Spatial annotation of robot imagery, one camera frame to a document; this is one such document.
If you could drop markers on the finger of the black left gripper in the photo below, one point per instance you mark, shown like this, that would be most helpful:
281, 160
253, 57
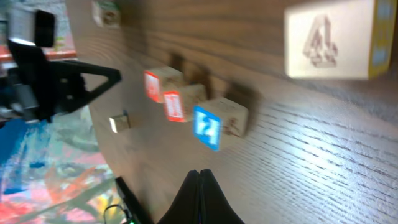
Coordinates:
77, 83

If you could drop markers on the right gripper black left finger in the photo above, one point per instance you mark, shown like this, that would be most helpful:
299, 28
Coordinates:
185, 206

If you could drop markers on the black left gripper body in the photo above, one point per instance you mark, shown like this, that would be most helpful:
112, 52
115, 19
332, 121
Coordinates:
27, 89

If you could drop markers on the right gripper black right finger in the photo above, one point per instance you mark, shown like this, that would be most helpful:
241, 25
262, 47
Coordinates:
214, 207

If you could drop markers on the blue number 2 block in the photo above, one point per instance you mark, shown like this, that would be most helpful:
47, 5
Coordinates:
219, 123

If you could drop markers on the red letter A block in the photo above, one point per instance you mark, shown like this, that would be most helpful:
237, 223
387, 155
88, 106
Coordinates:
158, 80

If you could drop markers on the red letter I block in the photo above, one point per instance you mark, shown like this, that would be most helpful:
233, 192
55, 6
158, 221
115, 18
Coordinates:
179, 102

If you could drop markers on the plain white wooden block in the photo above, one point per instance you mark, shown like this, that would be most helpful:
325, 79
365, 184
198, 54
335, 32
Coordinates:
119, 123

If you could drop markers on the colourful painted floor mat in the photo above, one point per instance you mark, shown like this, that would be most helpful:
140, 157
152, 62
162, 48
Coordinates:
54, 173

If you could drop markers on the green edged wooden block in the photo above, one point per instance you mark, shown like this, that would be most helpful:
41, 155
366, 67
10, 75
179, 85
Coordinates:
106, 13

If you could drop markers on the yellow edged wooden block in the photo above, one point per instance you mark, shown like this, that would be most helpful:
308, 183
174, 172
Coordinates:
345, 40

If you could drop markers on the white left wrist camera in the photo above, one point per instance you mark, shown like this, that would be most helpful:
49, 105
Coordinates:
33, 27

